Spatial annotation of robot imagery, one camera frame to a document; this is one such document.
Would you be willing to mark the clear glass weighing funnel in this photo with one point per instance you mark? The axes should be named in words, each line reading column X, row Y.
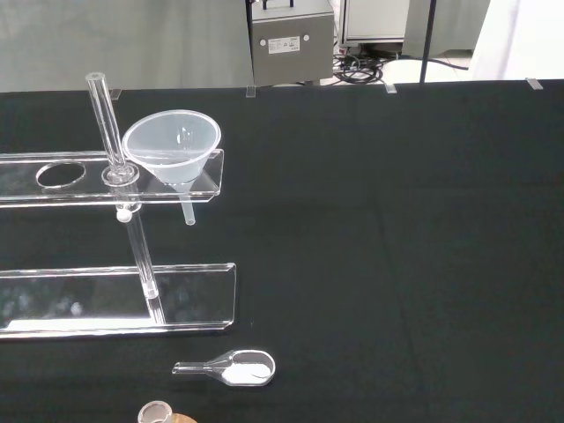
column 247, row 373

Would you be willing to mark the clear acrylic funnel stand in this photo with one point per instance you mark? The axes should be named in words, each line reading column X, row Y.
column 88, row 304

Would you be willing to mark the black bench cloth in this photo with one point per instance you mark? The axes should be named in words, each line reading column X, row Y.
column 396, row 220

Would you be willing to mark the clear cloth clip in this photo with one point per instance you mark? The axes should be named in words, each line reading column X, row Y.
column 250, row 91
column 390, row 87
column 535, row 83
column 114, row 93

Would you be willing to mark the grey metal cabinet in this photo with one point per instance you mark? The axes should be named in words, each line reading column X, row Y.
column 291, row 61

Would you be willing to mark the white metal cabinet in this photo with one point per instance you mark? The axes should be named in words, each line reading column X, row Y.
column 374, row 20

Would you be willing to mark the black tripod pole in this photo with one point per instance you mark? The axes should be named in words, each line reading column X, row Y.
column 427, row 39

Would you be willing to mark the clear round-bottom flask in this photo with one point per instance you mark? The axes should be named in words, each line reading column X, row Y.
column 143, row 414

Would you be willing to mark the pale board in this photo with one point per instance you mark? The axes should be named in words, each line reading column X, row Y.
column 524, row 39

